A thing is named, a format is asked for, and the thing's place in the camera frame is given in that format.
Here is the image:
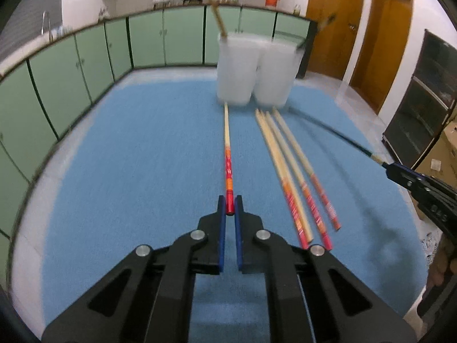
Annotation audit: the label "white double utensil holder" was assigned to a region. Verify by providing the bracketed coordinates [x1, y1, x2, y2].
[216, 31, 304, 108]

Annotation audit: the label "blue mat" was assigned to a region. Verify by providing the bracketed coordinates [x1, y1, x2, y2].
[41, 79, 429, 343]

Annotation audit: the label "red-handled bamboo chopstick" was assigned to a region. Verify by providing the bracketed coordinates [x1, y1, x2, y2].
[223, 102, 235, 216]
[265, 111, 334, 251]
[255, 108, 310, 249]
[272, 107, 342, 231]

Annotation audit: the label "cardboard box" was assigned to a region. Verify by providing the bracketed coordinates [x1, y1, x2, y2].
[410, 119, 457, 222]

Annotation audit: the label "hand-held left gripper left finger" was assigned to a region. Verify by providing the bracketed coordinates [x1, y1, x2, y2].
[41, 195, 227, 343]

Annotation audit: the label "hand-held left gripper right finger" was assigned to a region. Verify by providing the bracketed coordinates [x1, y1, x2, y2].
[234, 195, 418, 343]

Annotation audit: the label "dark glass-front cabinet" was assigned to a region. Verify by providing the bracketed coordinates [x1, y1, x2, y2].
[382, 29, 457, 170]

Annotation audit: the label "black chopstick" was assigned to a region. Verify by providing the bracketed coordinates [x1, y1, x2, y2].
[287, 106, 390, 168]

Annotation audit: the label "metal sink faucet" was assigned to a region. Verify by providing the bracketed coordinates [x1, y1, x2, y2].
[40, 10, 54, 41]

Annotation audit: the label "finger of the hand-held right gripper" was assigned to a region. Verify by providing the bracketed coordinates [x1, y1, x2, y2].
[387, 173, 457, 229]
[387, 162, 457, 201]

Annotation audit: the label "person's right hand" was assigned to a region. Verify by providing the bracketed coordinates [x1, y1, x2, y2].
[425, 234, 457, 294]

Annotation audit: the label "wooden door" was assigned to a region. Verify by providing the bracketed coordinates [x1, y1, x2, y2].
[305, 0, 366, 79]
[348, 0, 415, 115]

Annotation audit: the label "green base cabinets with counter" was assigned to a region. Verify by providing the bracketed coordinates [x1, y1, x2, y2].
[0, 2, 318, 251]

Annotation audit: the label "plain bamboo chopstick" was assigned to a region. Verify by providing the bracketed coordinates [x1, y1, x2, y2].
[259, 110, 315, 243]
[204, 0, 229, 40]

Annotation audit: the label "grey window blind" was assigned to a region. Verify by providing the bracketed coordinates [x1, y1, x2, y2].
[0, 0, 65, 72]

